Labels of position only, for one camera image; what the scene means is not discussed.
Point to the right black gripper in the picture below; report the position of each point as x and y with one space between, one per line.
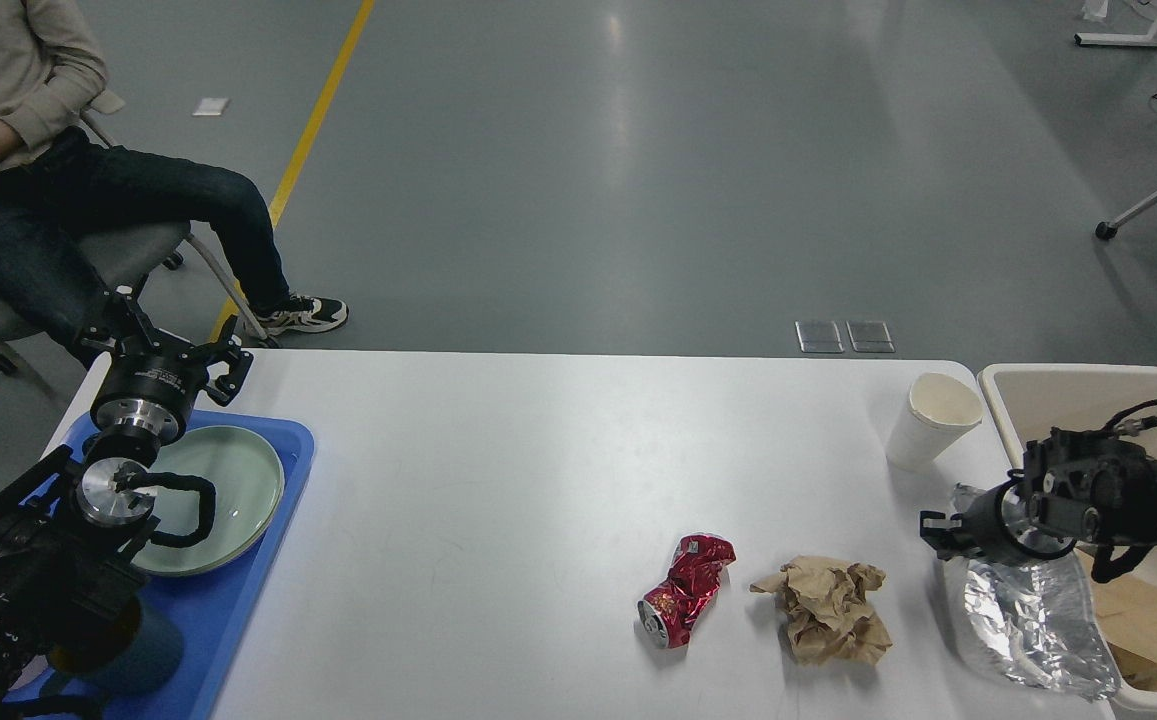
998 530

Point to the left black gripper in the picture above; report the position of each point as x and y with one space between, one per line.
149 392

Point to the white paper cup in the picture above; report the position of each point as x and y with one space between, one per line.
938 410

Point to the aluminium foil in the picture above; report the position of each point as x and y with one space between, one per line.
1033 625

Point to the brown paper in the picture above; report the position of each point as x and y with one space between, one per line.
828 612

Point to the light green plate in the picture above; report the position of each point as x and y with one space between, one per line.
249 481

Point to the brown paper bag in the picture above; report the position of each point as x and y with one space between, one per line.
1133 615

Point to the crushed red can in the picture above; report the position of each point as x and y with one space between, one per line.
669 611

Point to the dark teal mug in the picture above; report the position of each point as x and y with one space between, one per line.
136 654

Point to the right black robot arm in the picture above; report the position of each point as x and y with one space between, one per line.
1093 487

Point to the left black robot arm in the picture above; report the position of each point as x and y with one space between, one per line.
70 528

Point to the seated person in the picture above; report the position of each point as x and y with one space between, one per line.
56 184

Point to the beige plastic bin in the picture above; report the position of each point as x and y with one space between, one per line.
1038 400

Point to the blue plastic tray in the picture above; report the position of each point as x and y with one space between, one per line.
212 610

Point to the white desk leg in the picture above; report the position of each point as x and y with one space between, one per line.
1133 35

